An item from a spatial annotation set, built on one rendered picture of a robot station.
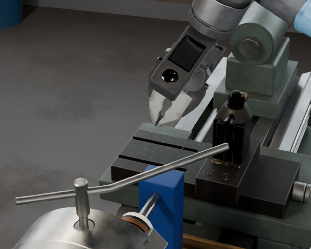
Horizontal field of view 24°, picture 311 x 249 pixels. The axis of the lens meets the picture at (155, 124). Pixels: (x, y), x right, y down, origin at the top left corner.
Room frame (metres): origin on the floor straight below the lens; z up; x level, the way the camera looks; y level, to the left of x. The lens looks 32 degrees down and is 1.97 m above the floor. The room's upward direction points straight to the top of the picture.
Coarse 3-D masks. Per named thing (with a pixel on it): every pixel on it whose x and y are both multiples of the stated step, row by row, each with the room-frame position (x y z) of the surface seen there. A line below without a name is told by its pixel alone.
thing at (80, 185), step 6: (78, 180) 0.89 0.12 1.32; (84, 180) 0.89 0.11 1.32; (78, 186) 0.88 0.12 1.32; (84, 186) 0.88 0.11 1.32; (78, 192) 0.88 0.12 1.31; (84, 192) 0.88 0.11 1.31; (78, 198) 0.88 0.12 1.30; (84, 198) 0.88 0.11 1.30; (78, 204) 0.88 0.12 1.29; (84, 204) 0.88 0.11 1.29; (78, 210) 0.88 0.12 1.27; (84, 210) 0.88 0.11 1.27; (78, 216) 0.88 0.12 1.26; (84, 216) 0.88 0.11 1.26; (84, 222) 0.88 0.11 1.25; (84, 228) 0.88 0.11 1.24
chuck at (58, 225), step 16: (64, 208) 0.95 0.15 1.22; (32, 224) 0.96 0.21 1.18; (48, 224) 0.91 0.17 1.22; (64, 224) 0.89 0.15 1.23; (96, 224) 0.89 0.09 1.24; (112, 224) 0.89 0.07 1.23; (128, 224) 0.90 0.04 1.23; (32, 240) 0.87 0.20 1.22; (48, 240) 0.86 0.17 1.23; (64, 240) 0.85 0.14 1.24; (80, 240) 0.85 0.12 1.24; (96, 240) 0.85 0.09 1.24; (112, 240) 0.86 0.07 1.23; (128, 240) 0.87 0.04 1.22; (144, 240) 0.88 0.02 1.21
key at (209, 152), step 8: (224, 144) 0.93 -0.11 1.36; (200, 152) 0.93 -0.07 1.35; (208, 152) 0.93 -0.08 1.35; (216, 152) 0.93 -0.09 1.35; (184, 160) 0.92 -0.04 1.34; (192, 160) 0.92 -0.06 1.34; (160, 168) 0.91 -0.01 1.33; (168, 168) 0.91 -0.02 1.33; (136, 176) 0.90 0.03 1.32; (144, 176) 0.90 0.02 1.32; (152, 176) 0.91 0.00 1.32; (112, 184) 0.90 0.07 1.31; (120, 184) 0.90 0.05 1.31; (128, 184) 0.90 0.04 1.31; (56, 192) 0.88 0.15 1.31; (64, 192) 0.88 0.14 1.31; (72, 192) 0.88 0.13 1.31; (88, 192) 0.89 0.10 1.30; (96, 192) 0.89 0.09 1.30; (104, 192) 0.89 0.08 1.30; (16, 200) 0.86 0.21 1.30; (24, 200) 0.87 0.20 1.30; (32, 200) 0.87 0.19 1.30; (40, 200) 0.87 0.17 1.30; (48, 200) 0.87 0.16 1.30
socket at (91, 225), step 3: (78, 222) 0.90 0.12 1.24; (90, 222) 0.90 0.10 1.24; (75, 225) 0.89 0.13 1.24; (78, 225) 0.89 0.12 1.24; (90, 225) 0.89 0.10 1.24; (93, 225) 0.89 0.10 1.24; (75, 228) 0.88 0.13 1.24; (78, 228) 0.88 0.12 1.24; (87, 228) 0.88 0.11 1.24; (90, 228) 0.88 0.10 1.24; (78, 231) 0.87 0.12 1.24; (81, 231) 0.87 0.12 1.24; (84, 231) 0.87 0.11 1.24; (87, 231) 0.87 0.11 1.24
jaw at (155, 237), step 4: (152, 228) 0.93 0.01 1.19; (148, 232) 0.93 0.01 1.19; (152, 232) 0.93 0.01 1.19; (156, 232) 0.93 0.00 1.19; (152, 236) 0.92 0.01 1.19; (156, 236) 0.92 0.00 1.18; (160, 236) 0.93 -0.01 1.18; (152, 240) 0.91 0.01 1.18; (156, 240) 0.92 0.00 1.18; (160, 240) 0.92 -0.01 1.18; (164, 240) 0.93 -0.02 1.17; (144, 244) 0.88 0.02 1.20; (148, 244) 0.88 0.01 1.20; (152, 244) 0.89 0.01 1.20; (156, 244) 0.91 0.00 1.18; (160, 244) 0.92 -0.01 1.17; (164, 244) 0.92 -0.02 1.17; (148, 248) 0.88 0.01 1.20; (152, 248) 0.88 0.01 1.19; (156, 248) 0.89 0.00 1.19; (160, 248) 0.91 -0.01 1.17; (164, 248) 0.91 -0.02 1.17
